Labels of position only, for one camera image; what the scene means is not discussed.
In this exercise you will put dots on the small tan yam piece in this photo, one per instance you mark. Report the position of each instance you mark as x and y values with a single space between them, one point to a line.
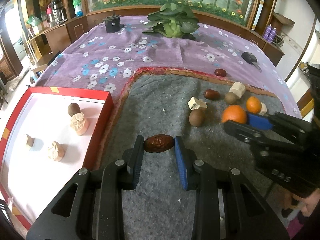
29 140

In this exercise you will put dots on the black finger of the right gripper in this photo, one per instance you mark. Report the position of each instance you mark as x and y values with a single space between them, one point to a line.
239 131

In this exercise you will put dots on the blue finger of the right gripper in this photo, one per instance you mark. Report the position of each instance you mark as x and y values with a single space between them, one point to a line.
258 121

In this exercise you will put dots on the dark red jujube date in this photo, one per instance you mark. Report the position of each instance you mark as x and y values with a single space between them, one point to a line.
158 143

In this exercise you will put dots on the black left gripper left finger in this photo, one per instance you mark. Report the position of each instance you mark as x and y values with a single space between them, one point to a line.
89 206

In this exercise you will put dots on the pinkish yam chunk tray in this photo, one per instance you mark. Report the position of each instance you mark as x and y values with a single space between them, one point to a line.
79 123

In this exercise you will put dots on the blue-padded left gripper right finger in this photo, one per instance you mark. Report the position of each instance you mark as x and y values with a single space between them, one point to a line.
225 197

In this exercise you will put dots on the large orange mandarin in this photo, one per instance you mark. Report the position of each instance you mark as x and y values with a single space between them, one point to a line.
234 113

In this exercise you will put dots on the purple floral tablecloth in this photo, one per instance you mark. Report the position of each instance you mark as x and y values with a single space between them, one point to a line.
102 61

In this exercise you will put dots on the brown round longan fruit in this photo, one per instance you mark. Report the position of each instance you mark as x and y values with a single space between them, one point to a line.
196 117

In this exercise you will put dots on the green blue water bottle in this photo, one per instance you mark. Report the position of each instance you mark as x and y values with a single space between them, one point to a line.
77 8

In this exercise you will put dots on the brown longan in tray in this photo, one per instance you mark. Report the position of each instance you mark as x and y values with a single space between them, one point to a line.
73 109

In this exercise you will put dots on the black thermos jug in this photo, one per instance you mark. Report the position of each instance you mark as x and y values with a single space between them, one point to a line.
58 11

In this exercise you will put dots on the grey felt mat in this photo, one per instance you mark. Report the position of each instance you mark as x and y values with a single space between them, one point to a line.
159 208

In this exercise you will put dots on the green leafy vegetable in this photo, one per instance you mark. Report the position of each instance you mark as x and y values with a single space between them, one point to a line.
173 21

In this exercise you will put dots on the beige yam chunk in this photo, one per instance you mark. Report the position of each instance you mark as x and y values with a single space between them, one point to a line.
195 103
238 89
263 110

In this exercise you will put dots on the brown kiwi-like fruit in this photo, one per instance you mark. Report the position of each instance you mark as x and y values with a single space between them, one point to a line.
230 98

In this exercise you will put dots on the red white tray box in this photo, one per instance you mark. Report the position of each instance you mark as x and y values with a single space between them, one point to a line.
29 179

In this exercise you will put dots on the red jujube on tablecloth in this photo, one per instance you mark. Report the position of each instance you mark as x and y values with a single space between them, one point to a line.
220 72

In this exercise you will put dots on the pinkish yam chunk lower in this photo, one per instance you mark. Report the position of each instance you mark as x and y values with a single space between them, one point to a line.
55 151

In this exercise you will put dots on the black car key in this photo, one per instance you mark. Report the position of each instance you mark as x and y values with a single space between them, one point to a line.
251 59

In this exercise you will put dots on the black cylindrical container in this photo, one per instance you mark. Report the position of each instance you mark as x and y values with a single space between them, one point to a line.
112 23

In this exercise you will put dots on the small orange mandarin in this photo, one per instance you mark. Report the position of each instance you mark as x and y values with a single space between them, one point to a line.
253 105

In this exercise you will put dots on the red jujube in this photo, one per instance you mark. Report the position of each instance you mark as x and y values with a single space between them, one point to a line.
220 72
211 94

